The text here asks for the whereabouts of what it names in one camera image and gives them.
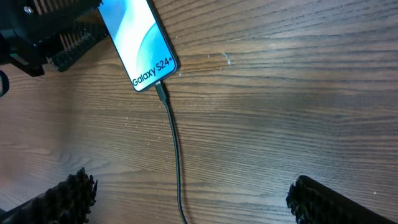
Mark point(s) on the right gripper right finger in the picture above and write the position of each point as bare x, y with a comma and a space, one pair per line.
312, 202

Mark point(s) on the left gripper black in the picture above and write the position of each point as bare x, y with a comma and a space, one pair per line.
34, 33

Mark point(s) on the Samsung Galaxy smartphone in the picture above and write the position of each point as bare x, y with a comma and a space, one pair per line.
140, 40

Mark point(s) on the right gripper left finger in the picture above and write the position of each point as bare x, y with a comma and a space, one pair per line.
69, 202

